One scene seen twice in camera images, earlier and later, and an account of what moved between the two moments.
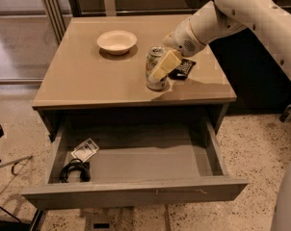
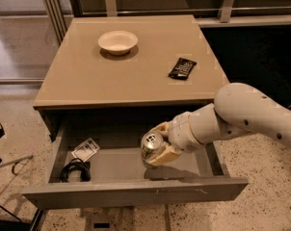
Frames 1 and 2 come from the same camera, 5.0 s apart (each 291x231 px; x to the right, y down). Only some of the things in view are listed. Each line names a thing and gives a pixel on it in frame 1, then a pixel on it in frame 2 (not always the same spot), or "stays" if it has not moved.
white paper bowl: (117, 41) stays
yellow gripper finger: (171, 61) to (169, 154)
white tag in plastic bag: (85, 150) stays
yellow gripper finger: (169, 40) to (163, 127)
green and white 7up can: (154, 57) to (151, 143)
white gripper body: (181, 39) to (179, 133)
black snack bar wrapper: (182, 70) stays
